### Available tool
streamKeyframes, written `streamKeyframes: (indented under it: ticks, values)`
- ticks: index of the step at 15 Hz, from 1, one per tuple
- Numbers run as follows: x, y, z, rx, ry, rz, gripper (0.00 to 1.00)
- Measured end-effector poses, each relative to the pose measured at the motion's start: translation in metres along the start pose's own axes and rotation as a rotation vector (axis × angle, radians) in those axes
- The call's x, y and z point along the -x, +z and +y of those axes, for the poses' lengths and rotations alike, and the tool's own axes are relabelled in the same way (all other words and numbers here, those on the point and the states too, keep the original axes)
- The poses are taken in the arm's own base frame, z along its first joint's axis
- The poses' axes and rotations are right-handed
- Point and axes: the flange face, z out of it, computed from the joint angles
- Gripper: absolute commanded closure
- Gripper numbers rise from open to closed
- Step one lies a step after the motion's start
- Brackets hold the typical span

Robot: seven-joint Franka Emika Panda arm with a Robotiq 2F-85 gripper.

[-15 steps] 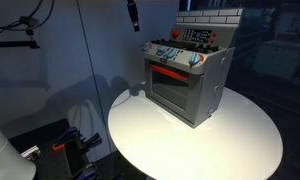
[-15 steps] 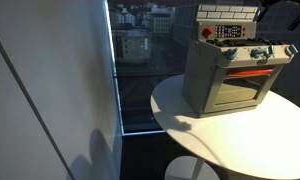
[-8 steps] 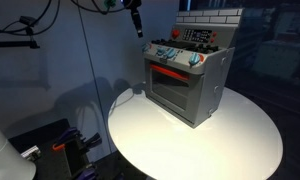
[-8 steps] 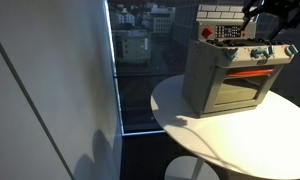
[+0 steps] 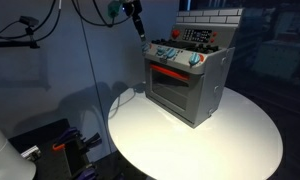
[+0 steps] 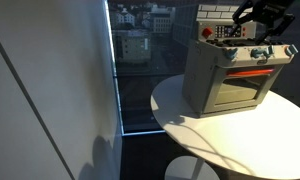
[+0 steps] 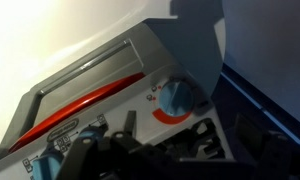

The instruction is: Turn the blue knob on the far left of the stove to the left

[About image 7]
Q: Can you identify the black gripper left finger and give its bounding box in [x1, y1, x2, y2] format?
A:
[54, 110, 178, 180]

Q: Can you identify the red oven door handle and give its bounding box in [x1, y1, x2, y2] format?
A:
[8, 71, 147, 154]

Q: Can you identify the blue stove knob with red arc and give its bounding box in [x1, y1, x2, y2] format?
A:
[157, 79, 195, 118]

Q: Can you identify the grey toy stove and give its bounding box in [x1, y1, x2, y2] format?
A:
[0, 16, 234, 180]

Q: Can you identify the grey oven door with window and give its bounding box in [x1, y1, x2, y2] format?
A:
[0, 18, 178, 161]

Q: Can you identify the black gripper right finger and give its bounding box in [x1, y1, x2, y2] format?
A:
[189, 114, 300, 180]

